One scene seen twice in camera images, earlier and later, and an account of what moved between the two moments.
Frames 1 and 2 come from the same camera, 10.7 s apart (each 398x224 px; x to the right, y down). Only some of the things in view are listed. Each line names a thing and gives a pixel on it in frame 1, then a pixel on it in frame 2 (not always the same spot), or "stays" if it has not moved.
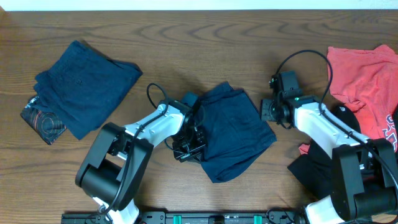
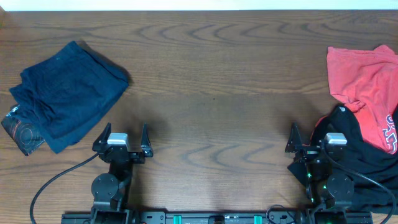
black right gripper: (264, 114) → (295, 144)
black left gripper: (198, 151) → (134, 158)
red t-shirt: (365, 79) stays
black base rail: (191, 216) stays
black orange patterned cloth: (47, 126) → (25, 138)
